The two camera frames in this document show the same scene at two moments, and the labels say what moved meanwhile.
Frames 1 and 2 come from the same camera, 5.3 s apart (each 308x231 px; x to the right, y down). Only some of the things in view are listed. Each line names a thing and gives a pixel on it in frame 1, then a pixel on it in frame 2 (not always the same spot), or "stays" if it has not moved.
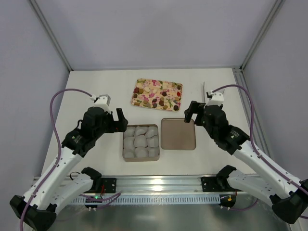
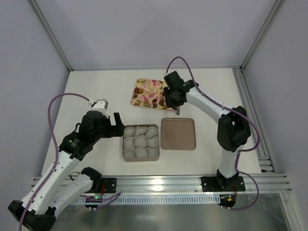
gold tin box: x=141 y=143 stays
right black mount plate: x=213 y=184 stays
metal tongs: x=221 y=91 to x=177 y=109
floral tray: x=158 y=94 stays
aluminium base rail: x=152 y=184 stays
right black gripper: x=198 y=116 to x=172 y=101
